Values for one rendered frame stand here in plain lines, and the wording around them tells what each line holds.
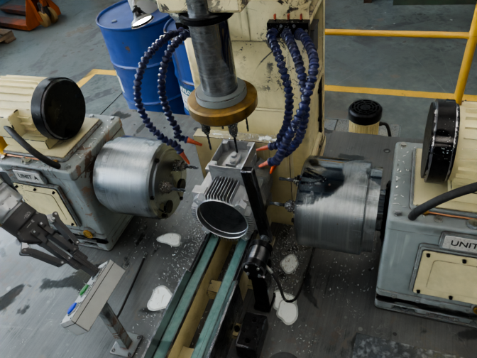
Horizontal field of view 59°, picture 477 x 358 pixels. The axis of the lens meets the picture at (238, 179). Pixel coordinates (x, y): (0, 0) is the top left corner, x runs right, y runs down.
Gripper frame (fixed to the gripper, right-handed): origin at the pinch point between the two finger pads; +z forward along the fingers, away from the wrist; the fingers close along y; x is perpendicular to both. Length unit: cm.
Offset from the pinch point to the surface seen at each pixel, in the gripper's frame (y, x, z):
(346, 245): 25, -41, 44
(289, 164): 47, -29, 27
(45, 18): 375, 339, -156
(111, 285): -1.8, -3.5, 7.7
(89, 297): -7.1, -3.5, 5.0
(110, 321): -6.1, 4.6, 14.6
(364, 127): 126, -14, 69
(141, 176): 28.7, -3.7, -1.4
